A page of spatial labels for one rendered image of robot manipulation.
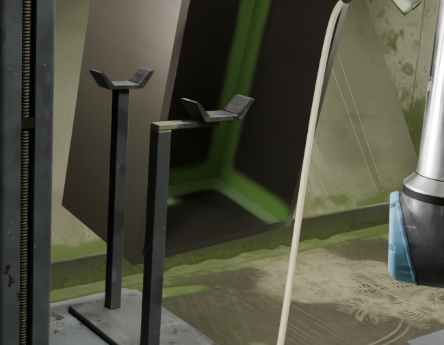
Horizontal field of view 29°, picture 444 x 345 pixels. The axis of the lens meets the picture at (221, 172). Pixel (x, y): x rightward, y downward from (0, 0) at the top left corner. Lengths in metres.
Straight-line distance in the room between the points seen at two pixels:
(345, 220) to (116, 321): 2.84
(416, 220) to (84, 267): 1.91
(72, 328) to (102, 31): 1.24
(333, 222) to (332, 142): 0.38
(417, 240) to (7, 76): 0.77
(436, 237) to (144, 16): 1.00
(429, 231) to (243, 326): 1.61
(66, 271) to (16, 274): 2.19
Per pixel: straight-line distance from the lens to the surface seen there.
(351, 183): 3.97
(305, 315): 3.06
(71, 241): 3.12
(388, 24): 4.45
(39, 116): 0.88
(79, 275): 3.14
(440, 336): 1.57
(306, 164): 2.07
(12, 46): 0.86
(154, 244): 0.90
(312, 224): 3.77
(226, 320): 2.97
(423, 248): 1.40
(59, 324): 1.13
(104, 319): 1.13
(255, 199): 2.72
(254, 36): 2.66
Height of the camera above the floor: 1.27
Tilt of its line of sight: 15 degrees down
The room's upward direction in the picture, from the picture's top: 4 degrees clockwise
